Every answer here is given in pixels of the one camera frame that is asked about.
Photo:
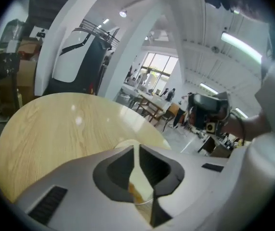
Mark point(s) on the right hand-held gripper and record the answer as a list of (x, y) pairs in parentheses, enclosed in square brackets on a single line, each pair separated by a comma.
[(207, 107)]

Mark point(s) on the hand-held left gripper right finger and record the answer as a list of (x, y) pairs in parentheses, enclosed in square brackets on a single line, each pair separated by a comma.
[(161, 174)]

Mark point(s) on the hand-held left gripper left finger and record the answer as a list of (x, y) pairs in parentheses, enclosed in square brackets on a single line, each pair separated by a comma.
[(114, 177)]

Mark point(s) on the person's right forearm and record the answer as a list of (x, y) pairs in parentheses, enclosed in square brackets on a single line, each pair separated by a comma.
[(256, 126)]

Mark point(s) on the short ceiling tube light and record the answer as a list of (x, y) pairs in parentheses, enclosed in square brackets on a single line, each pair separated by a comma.
[(208, 87), (241, 112)]

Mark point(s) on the wooden chair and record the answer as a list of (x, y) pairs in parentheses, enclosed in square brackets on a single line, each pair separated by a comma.
[(172, 112)]

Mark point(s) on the black side table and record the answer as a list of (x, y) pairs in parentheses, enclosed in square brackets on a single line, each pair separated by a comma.
[(205, 144)]

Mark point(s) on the black wrist band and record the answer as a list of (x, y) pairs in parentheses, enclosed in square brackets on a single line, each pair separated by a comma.
[(242, 126)]

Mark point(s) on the wooden work table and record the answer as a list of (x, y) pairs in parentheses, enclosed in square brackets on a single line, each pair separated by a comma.
[(151, 102)]

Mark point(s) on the large glass window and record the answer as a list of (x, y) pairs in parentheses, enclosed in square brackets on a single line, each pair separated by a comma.
[(159, 68)]

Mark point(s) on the long ceiling tube light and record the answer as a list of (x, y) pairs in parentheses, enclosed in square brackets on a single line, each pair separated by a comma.
[(242, 46)]

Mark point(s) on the person's white shirt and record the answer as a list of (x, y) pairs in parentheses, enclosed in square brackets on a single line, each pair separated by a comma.
[(269, 157)]

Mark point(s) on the black and white vehicle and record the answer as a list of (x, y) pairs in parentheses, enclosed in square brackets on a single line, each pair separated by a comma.
[(79, 64)]

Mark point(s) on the round ceiling lamp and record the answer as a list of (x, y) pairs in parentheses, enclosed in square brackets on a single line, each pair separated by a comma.
[(123, 13)]

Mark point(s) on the stack of cardboard boxes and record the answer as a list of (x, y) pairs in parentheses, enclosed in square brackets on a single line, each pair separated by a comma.
[(25, 68)]

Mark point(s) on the black marbled table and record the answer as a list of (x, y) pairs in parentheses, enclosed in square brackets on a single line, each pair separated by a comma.
[(0, 64)]

